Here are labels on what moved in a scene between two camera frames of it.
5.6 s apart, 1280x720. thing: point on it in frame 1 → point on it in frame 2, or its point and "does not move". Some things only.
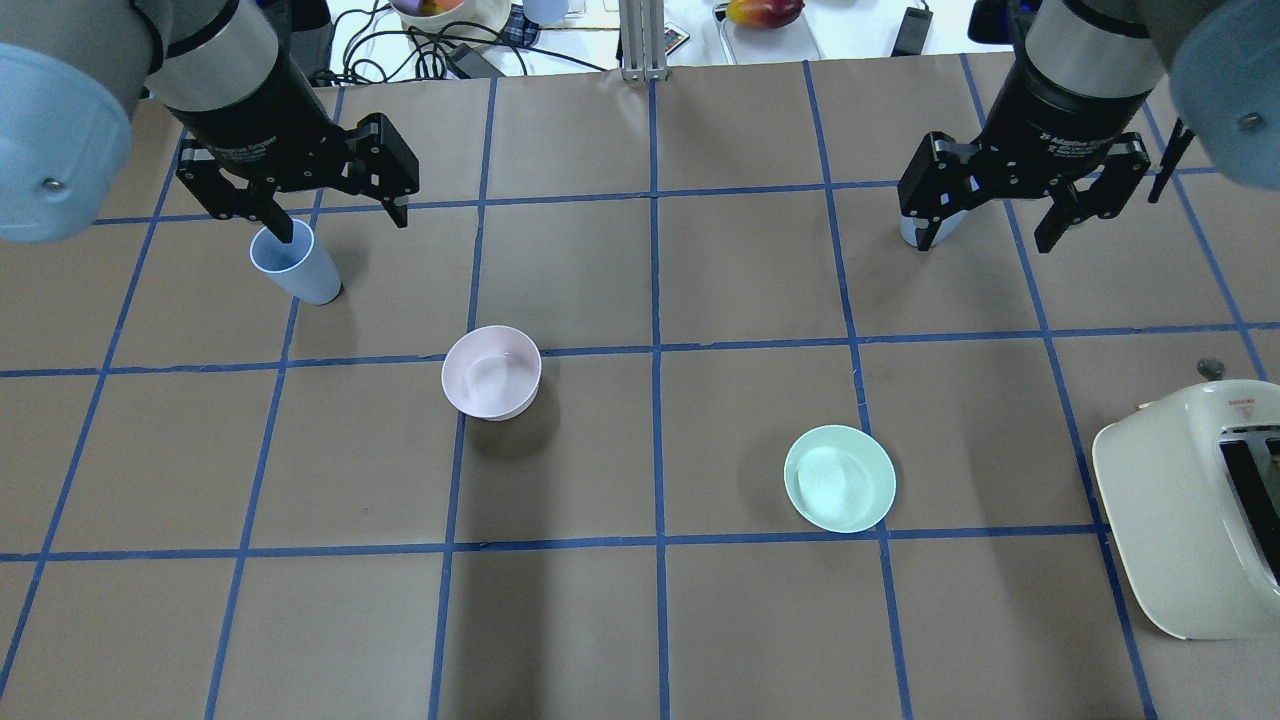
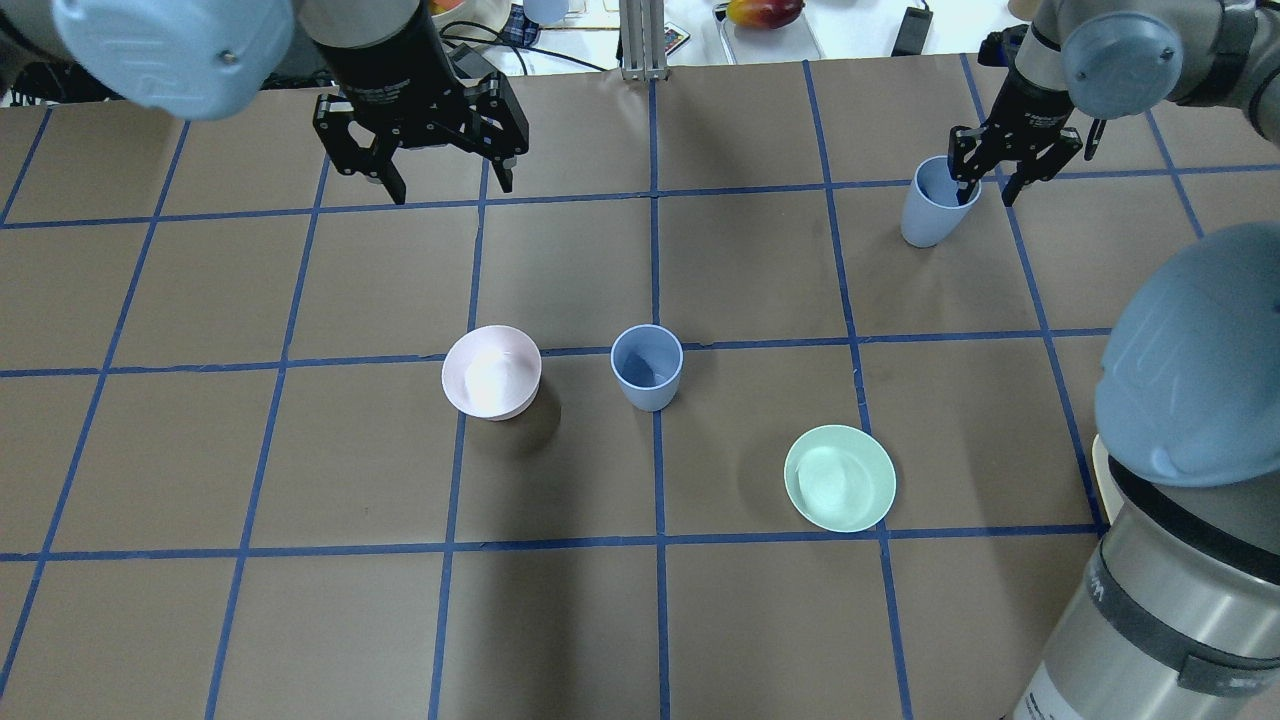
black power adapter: (915, 25) does not move
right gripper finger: (1069, 204) → (1027, 171)
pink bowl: (492, 372) does not move
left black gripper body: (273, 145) → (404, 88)
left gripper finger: (270, 212) → (391, 179)
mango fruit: (764, 14) does not move
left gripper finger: (397, 209) → (504, 175)
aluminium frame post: (642, 40) does not move
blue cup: (299, 265) → (647, 362)
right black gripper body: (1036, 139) → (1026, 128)
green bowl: (841, 478) does not move
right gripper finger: (938, 229) → (967, 183)
